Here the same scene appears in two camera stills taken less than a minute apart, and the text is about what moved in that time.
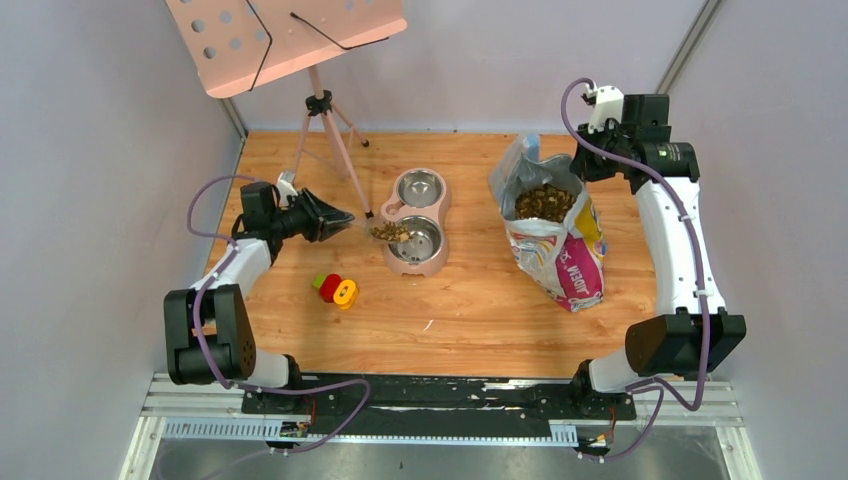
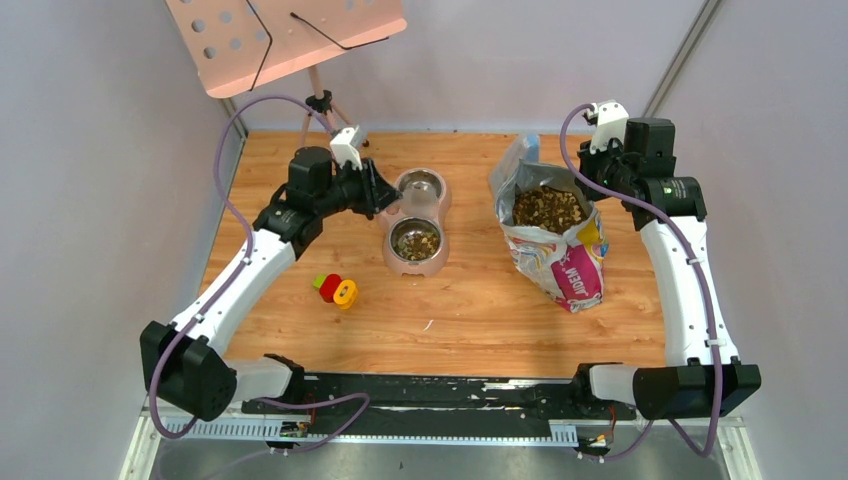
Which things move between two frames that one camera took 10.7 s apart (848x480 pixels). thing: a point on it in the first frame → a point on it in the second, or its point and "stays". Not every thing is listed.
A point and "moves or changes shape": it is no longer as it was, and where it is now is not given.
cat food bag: [564, 259] moves or changes shape
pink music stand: [240, 45] stays
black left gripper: [311, 216] → [370, 188]
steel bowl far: [419, 188] stays
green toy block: [318, 281] stays
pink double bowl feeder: [419, 201] stays
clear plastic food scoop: [389, 231] → [419, 199]
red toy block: [329, 286] stays
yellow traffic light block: [345, 294] stays
